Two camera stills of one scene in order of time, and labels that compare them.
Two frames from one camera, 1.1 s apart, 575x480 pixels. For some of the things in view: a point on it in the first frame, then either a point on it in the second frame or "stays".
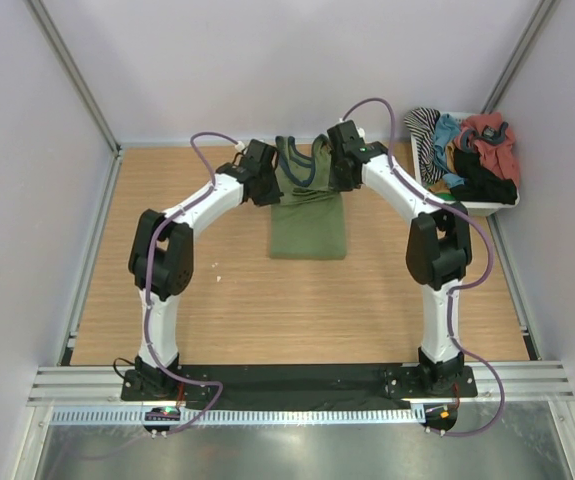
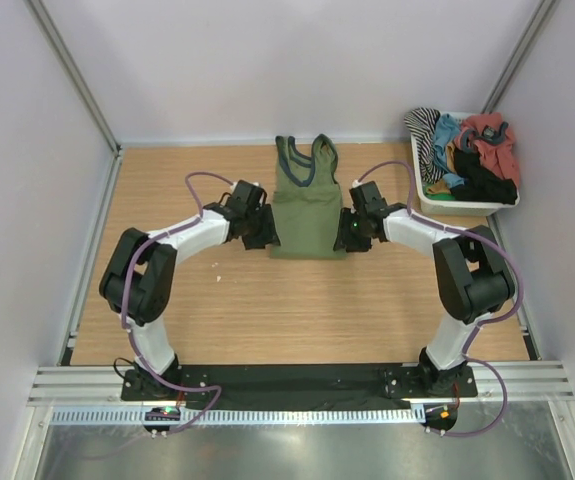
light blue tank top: (445, 129) stays
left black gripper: (274, 195) to (268, 234)
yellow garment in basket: (440, 187) stays
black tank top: (480, 185) stays
